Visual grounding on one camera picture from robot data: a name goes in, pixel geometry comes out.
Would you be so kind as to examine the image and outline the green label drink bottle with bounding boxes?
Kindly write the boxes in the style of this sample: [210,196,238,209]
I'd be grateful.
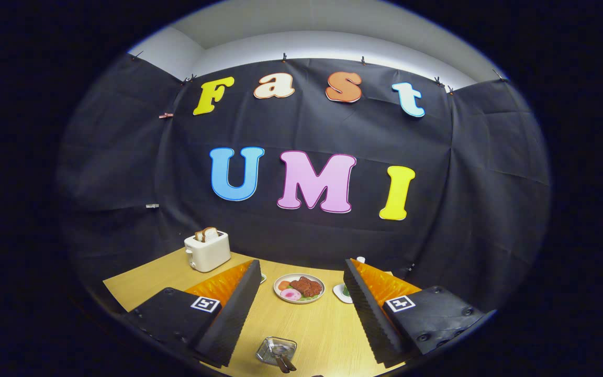
[342,256,366,299]

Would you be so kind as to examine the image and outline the black backdrop cloth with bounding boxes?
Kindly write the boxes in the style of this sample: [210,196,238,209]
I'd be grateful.
[57,52,552,315]

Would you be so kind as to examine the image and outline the metal wire basket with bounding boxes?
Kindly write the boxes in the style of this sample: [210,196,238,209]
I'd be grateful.
[256,337,298,366]

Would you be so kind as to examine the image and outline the white plate with food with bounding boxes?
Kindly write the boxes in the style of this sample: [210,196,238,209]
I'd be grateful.
[273,273,326,304]

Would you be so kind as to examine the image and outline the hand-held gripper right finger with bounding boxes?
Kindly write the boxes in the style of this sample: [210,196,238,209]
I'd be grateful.
[343,258,496,367]

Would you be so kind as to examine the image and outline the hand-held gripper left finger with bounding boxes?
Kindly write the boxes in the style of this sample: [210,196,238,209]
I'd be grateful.
[124,259,263,369]

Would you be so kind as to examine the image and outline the cream toaster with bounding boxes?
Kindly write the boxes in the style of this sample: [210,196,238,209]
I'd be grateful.
[184,230,232,273]

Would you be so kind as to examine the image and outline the brown meat slices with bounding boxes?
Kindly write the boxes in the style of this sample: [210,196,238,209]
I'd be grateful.
[289,276,323,298]

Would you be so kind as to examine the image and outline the fork with wooden handle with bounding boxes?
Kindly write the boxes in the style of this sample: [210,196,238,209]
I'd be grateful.
[273,346,297,374]

